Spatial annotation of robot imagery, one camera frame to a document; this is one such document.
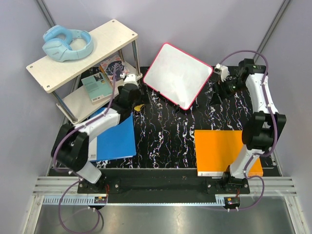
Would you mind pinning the light blue headphones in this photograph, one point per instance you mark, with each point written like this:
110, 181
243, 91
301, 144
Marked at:
57, 42

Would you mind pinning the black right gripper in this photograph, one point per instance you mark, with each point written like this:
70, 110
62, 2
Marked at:
219, 92

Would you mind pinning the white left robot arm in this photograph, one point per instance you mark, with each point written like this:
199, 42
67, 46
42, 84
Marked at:
72, 142

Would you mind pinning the pink framed whiteboard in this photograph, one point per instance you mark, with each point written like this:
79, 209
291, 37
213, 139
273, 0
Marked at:
177, 75

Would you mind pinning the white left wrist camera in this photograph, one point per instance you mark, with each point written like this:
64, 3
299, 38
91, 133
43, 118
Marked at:
130, 78

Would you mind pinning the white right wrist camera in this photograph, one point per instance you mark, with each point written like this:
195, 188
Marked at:
222, 70

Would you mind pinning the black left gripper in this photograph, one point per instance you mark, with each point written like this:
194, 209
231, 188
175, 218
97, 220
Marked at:
143, 99

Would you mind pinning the orange book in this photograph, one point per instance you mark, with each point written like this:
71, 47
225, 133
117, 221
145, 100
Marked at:
215, 150

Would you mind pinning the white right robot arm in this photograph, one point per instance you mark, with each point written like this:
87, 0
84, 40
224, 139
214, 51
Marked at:
261, 132

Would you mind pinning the blue folder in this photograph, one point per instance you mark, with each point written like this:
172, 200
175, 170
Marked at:
115, 143

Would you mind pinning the teal paperback book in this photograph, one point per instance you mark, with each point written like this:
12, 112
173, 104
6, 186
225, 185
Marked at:
98, 87

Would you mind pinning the yellow whiteboard eraser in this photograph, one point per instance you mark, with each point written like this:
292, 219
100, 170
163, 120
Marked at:
138, 108

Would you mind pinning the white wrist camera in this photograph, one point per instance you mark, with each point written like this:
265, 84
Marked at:
222, 70
130, 78

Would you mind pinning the Little Women book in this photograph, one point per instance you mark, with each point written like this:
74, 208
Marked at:
107, 67

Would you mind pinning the white two-tier shelf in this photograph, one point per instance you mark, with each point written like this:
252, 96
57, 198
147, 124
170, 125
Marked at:
109, 38

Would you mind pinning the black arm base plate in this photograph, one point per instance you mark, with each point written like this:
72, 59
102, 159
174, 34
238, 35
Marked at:
126, 183

